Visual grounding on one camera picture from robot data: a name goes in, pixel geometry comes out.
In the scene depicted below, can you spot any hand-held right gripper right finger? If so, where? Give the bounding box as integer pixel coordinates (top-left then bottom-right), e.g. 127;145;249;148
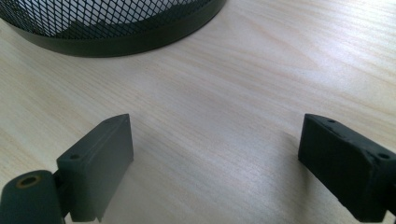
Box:
297;113;396;224

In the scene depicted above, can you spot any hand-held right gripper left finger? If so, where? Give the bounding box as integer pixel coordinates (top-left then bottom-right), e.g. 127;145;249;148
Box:
55;113;134;223

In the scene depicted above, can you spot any black mesh waste bin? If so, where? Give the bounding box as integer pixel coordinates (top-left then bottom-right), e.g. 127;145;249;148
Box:
0;0;228;58

